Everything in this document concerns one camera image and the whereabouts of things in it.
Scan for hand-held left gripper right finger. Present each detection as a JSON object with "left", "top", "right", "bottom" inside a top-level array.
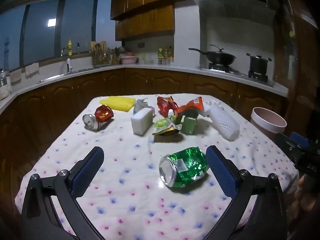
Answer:
[{"left": 205, "top": 145, "right": 288, "bottom": 240}]

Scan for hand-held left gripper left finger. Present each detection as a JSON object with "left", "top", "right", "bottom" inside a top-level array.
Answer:
[{"left": 21, "top": 146, "right": 105, "bottom": 240}]

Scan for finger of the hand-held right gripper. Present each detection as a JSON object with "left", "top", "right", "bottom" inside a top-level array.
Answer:
[{"left": 274, "top": 132, "right": 312, "bottom": 157}]

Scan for crushed green can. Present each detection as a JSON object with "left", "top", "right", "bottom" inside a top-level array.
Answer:
[{"left": 159, "top": 147, "right": 210, "bottom": 188}]

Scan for pink waste bin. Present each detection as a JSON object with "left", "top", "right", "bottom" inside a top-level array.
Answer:
[{"left": 251, "top": 107, "right": 287, "bottom": 140}]

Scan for crushed red can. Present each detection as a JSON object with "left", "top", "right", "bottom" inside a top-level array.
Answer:
[{"left": 82, "top": 105, "right": 115, "bottom": 131}]

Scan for clear plastic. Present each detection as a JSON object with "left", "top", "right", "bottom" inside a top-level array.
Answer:
[{"left": 205, "top": 101, "right": 225, "bottom": 110}]

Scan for orange snack bag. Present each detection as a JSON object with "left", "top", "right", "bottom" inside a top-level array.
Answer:
[{"left": 172, "top": 97, "right": 205, "bottom": 123}]

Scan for green spout pouch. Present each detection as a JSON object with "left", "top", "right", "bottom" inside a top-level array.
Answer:
[{"left": 152, "top": 109, "right": 184, "bottom": 136}]

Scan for red snack bag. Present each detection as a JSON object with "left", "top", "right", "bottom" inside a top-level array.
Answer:
[{"left": 157, "top": 95, "right": 179, "bottom": 117}]

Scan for white plastic wrapper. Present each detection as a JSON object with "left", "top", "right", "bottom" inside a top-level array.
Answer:
[{"left": 134, "top": 98, "right": 157, "bottom": 117}]

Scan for person's right hand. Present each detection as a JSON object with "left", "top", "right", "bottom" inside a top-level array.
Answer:
[{"left": 293, "top": 175, "right": 320, "bottom": 220}]

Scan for white floral tablecloth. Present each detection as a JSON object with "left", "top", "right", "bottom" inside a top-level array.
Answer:
[{"left": 15, "top": 94, "right": 299, "bottom": 240}]

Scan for yellow sponge cloth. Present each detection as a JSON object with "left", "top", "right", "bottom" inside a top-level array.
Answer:
[{"left": 99, "top": 96, "right": 135, "bottom": 112}]

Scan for black cooking pot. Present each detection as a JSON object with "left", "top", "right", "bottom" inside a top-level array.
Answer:
[{"left": 246, "top": 53, "right": 272, "bottom": 77}]

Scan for gas stove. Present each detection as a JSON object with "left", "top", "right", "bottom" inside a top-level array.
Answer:
[{"left": 201, "top": 64, "right": 275, "bottom": 83}]

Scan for black wok with lid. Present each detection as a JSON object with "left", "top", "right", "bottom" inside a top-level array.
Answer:
[{"left": 188, "top": 44, "right": 237, "bottom": 65}]

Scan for wooden lower cabinets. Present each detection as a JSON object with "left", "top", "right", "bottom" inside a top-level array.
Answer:
[{"left": 0, "top": 67, "right": 288, "bottom": 205}]

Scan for wooden cabinets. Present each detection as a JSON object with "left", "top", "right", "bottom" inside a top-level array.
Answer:
[
  {"left": 0, "top": 67, "right": 288, "bottom": 205},
  {"left": 110, "top": 0, "right": 275, "bottom": 40}
]

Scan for white kitchen countertop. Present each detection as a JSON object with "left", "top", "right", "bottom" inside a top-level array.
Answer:
[{"left": 0, "top": 64, "right": 289, "bottom": 113}]

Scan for beige hanging towel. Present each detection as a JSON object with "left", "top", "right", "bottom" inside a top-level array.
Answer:
[
  {"left": 25, "top": 62, "right": 40, "bottom": 78},
  {"left": 10, "top": 69, "right": 22, "bottom": 85}
]

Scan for utensil drying rack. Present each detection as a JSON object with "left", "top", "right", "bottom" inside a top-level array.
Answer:
[{"left": 90, "top": 41, "right": 113, "bottom": 67}]

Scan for glass storage jar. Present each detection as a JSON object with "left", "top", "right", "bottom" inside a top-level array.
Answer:
[{"left": 0, "top": 69, "right": 12, "bottom": 100}]

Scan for pink basin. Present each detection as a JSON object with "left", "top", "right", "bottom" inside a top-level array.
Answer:
[{"left": 120, "top": 52, "right": 138, "bottom": 64}]

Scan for kitchen window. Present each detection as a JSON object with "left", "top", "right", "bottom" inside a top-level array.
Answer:
[{"left": 0, "top": 0, "right": 112, "bottom": 73}]

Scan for range hood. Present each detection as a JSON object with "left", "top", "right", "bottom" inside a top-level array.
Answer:
[{"left": 191, "top": 0, "right": 278, "bottom": 20}]

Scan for wooden upper cabinets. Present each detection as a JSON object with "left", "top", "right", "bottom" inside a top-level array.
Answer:
[{"left": 110, "top": 0, "right": 275, "bottom": 40}]

